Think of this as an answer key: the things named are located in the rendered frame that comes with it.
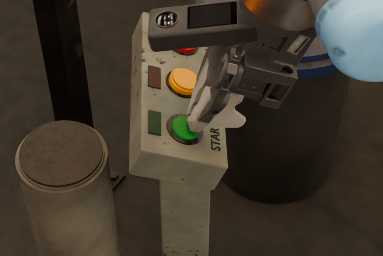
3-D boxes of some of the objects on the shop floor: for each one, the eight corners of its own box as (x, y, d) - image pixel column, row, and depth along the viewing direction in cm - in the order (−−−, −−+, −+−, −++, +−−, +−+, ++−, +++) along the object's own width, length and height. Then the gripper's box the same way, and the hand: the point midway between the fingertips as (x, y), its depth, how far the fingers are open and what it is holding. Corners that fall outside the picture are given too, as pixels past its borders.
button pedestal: (140, 378, 141) (115, 151, 95) (141, 256, 157) (121, 11, 111) (234, 376, 142) (255, 147, 95) (225, 254, 157) (240, 8, 111)
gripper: (325, 45, 83) (244, 168, 98) (314, -14, 89) (239, 111, 104) (247, 25, 81) (175, 154, 96) (240, -34, 87) (174, 96, 102)
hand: (190, 120), depth 98 cm, fingers closed
